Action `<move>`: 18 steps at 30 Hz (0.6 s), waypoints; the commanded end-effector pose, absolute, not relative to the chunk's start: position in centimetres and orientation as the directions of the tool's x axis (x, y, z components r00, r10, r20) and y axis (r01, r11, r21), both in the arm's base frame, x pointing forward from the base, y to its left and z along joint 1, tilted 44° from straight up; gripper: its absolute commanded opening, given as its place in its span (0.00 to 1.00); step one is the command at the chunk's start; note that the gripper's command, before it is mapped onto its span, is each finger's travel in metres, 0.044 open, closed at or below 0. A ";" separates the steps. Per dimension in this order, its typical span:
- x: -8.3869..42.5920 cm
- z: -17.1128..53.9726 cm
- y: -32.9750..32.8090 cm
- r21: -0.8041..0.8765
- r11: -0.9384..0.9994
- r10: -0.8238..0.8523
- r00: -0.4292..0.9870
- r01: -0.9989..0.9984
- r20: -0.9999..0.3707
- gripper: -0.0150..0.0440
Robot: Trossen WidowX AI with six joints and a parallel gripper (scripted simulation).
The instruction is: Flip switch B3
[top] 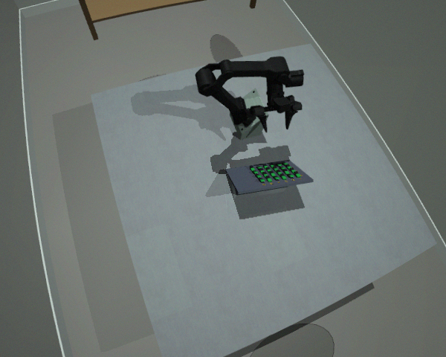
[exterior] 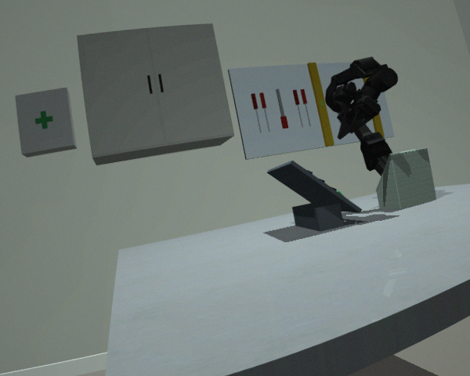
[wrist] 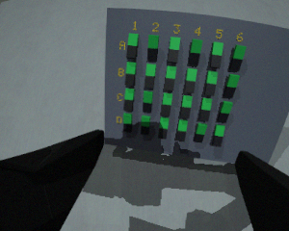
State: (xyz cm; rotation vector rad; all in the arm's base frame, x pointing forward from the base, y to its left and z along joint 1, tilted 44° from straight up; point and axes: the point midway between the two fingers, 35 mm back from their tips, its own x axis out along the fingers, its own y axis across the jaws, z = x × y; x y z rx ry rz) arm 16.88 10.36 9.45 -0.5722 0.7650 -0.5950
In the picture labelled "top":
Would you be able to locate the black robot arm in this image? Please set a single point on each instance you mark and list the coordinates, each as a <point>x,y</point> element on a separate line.
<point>274,69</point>

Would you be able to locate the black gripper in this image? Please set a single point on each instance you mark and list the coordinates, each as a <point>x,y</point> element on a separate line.
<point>259,111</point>

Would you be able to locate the grey switch panel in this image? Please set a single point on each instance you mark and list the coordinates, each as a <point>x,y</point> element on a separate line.
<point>268,176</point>

